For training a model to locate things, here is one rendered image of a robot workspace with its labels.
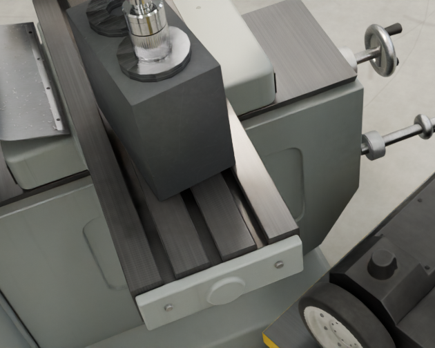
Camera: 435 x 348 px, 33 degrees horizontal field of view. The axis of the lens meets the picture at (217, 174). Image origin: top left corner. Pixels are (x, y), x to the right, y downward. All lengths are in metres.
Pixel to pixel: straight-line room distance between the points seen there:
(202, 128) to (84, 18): 0.21
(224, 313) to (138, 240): 0.81
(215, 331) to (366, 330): 0.54
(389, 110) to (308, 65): 0.98
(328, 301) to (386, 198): 0.91
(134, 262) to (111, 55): 0.26
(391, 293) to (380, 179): 0.95
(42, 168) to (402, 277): 0.65
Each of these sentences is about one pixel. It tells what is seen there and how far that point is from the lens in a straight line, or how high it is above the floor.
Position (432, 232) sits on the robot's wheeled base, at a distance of 1.38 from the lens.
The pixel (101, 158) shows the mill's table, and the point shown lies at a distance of 1.05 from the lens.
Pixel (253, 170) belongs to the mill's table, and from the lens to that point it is 1.00.
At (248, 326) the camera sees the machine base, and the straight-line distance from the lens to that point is 1.72.
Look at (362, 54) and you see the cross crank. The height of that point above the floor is 0.66.
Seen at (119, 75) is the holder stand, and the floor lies 1.14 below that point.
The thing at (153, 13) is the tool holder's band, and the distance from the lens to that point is 0.83.
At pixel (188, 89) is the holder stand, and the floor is 1.12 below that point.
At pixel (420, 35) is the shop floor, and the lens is 2.66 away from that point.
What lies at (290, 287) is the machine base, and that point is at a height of 0.20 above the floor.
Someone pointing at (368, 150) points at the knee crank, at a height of 0.53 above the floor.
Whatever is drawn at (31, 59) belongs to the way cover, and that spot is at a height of 0.88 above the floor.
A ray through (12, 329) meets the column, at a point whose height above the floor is 0.43.
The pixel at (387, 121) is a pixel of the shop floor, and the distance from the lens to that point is 2.35.
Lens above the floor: 1.72
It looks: 50 degrees down
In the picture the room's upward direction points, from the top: 11 degrees counter-clockwise
